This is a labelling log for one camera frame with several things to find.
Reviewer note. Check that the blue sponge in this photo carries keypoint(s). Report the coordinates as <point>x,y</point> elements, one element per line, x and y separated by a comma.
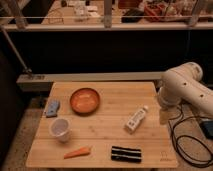
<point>52,109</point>

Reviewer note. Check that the wooden table board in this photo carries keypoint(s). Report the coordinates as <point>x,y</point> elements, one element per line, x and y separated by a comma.
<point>104,129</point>

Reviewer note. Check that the orange ceramic plate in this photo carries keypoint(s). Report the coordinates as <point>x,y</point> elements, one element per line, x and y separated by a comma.
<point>84,100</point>

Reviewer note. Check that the white plastic bottle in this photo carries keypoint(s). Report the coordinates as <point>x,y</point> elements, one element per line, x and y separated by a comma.
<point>135,120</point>

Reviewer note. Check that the orange pepper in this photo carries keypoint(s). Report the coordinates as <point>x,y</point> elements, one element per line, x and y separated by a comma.
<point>78,152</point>

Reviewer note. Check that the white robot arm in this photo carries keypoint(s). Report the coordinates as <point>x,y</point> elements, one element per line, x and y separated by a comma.
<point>183,83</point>

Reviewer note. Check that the grey metal rail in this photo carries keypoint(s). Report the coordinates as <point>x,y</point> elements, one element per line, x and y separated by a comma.
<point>43,82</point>

